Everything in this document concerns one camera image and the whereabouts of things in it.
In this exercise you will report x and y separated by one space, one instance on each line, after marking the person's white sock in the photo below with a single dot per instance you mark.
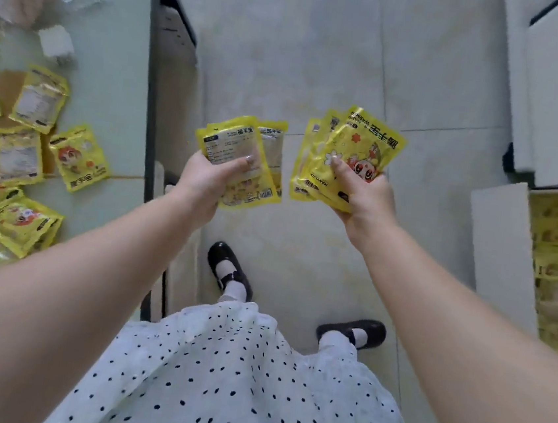
340 342
233 288

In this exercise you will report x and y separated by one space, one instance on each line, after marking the white square charger adapter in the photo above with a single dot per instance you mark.
55 43

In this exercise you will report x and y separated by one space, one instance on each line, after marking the person's right forearm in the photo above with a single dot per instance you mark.
481 369

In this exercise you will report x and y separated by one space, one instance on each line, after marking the person's left black shoe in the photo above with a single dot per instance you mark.
219 257

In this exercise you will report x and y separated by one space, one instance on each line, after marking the pale green glass table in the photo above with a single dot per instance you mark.
112 52

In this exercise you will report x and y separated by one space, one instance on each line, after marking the person's right white sock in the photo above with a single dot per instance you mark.
340 342

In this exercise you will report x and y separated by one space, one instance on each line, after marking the person's left white sock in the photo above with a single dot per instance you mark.
233 288

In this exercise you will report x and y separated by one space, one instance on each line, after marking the person's left forearm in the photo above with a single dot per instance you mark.
39 313

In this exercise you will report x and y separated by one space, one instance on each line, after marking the person's black shoe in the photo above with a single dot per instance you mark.
219 257
373 334

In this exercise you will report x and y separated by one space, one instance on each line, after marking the person's left hand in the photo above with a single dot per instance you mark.
202 188

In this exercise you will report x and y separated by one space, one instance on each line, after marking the person's right black shoe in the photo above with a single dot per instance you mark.
373 334

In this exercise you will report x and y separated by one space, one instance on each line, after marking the person's right hand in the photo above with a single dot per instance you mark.
371 208

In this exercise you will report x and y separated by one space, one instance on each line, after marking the white polka dot dress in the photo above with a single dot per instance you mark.
230 388

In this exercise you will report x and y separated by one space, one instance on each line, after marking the pile of yellow warmer packets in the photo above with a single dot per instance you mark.
16 156

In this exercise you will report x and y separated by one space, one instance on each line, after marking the light wooden drawer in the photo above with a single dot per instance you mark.
503 252

